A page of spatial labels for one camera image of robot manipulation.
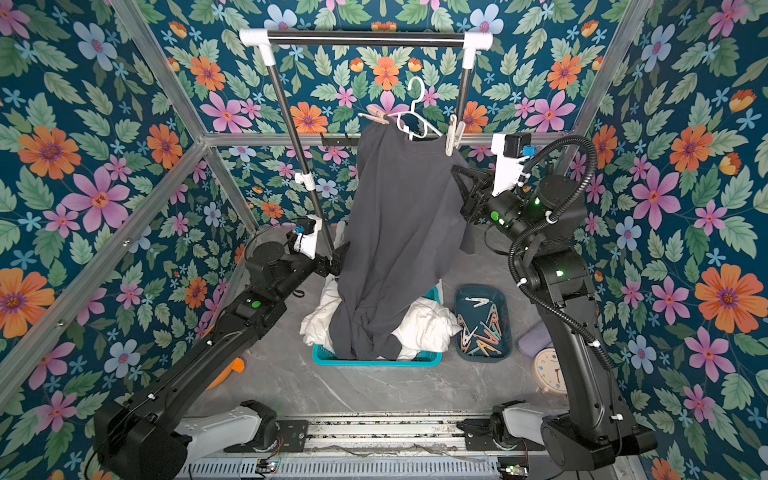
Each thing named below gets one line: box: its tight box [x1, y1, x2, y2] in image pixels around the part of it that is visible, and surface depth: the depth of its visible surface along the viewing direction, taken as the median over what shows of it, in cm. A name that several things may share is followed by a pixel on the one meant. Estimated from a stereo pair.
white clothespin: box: [445, 114, 466, 157], surface depth 50 cm
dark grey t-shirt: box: [330, 117, 476, 361], surface depth 70 cm
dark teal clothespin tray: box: [454, 284, 513, 363], surface depth 93 cm
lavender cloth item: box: [516, 321, 552, 358], surface depth 88 cm
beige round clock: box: [531, 347, 568, 395], surface depth 83 cm
